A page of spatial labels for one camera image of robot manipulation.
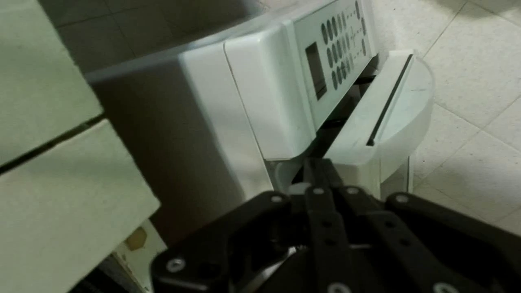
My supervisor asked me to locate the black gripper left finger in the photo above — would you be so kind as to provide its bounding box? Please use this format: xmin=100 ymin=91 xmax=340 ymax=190
xmin=149 ymin=156 xmax=354 ymax=293

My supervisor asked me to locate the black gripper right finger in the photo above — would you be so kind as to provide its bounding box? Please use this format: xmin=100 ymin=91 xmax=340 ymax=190
xmin=323 ymin=156 xmax=521 ymax=293

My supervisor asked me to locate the white microwave door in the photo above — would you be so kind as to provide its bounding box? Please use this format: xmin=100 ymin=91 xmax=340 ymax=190
xmin=270 ymin=48 xmax=436 ymax=201

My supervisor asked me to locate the white microwave oven body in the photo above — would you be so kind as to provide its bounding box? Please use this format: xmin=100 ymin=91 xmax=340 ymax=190
xmin=87 ymin=0 xmax=382 ymax=247

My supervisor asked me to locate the closed white cabinet door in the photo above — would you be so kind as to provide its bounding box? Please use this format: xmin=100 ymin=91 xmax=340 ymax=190
xmin=0 ymin=0 xmax=105 ymax=167

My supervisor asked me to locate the white wall cabinet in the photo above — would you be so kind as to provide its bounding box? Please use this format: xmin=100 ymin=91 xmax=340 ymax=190
xmin=0 ymin=118 xmax=162 ymax=293

